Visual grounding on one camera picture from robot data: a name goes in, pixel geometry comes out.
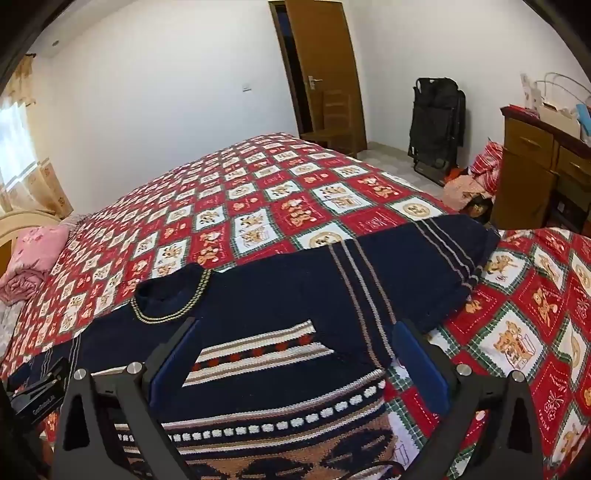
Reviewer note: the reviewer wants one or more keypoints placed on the wooden chair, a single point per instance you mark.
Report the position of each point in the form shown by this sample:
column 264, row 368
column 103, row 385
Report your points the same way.
column 334, row 115

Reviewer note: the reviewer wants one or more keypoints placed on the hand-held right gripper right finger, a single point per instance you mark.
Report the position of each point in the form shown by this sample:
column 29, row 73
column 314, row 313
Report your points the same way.
column 421, row 369

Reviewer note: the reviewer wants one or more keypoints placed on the pink quilt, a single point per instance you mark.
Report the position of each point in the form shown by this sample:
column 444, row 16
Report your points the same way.
column 34, row 251

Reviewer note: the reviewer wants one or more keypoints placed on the pink patterned bag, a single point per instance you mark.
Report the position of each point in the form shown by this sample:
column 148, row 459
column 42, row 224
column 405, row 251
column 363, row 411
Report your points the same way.
column 464, row 189

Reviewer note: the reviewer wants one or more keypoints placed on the red printed bed blanket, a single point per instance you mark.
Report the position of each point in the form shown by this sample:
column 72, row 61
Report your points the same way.
column 231, row 194

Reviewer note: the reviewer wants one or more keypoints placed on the white paper bag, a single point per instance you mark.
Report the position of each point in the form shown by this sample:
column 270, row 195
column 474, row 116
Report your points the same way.
column 554, row 113

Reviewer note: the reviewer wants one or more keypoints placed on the red striped gift bag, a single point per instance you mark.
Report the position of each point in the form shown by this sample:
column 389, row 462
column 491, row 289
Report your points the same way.
column 487, row 164

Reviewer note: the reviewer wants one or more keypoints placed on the wooden headboard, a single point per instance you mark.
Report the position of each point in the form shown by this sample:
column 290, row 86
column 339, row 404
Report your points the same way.
column 14, row 224

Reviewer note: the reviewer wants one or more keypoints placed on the brown wooden door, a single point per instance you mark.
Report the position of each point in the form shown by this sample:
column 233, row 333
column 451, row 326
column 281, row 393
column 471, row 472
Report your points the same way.
column 330, row 55

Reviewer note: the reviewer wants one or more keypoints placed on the brown wooden dresser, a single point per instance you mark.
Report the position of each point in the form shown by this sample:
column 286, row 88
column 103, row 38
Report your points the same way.
column 526, row 175

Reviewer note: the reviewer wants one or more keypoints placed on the navy knitted patterned sweater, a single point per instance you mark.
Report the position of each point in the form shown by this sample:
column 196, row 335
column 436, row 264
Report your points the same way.
column 286, row 286

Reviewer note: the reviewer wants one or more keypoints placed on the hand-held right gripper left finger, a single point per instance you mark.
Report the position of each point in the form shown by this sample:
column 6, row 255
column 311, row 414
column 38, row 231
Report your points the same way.
column 174, row 362

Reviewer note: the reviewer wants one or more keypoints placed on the yellow patterned curtain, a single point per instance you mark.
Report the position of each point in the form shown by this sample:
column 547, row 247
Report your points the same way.
column 25, row 138

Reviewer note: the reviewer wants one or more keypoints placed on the blue box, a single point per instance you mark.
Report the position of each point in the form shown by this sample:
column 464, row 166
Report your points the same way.
column 582, row 117

